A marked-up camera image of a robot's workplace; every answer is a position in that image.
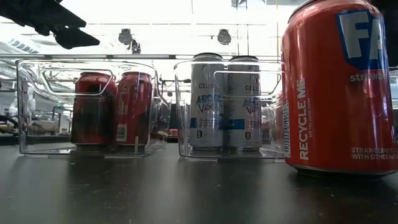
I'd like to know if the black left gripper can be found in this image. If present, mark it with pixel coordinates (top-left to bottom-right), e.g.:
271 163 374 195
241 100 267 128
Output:
0 0 101 50

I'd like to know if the red Coca-Cola can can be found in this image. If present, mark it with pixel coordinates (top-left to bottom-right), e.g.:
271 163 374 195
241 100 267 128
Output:
70 71 118 151
115 70 155 149

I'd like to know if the clear plastic bin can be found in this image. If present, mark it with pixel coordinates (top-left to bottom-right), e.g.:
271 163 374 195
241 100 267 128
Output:
172 59 286 162
14 58 172 159

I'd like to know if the silver Celsius can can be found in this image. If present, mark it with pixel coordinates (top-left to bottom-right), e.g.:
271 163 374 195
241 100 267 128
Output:
188 52 226 152
224 55 264 152

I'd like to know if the black ceiling dome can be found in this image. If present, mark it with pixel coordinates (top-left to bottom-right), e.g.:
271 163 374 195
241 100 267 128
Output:
216 28 233 47
118 28 134 45

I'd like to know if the black hanging device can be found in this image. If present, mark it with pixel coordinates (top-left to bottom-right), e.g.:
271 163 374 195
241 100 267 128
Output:
129 39 142 55

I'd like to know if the background workbench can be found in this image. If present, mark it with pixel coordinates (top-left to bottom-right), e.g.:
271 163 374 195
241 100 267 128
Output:
29 107 74 138

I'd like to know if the black table mat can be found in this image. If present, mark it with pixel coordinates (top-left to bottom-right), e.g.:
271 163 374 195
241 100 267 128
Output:
0 136 398 224

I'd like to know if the black metal table frame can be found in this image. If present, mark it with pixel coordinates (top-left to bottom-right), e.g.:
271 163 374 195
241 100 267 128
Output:
0 53 282 60

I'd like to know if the black curved hose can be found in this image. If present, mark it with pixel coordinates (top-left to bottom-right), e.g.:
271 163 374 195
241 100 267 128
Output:
0 114 19 137

